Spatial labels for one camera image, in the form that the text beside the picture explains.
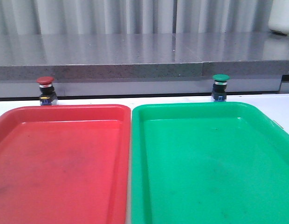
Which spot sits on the green mushroom push button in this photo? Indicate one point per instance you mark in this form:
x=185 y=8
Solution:
x=219 y=88

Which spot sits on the red mushroom push button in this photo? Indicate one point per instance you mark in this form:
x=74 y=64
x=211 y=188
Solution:
x=48 y=95

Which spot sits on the green plastic tray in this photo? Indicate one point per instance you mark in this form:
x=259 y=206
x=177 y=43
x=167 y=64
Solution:
x=208 y=163

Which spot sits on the white appliance on counter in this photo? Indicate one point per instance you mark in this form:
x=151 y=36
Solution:
x=279 y=17

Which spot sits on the grey speckled stone counter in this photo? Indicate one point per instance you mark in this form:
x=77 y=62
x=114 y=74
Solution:
x=143 y=64

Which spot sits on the red plastic tray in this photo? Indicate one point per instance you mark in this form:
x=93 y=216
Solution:
x=65 y=164

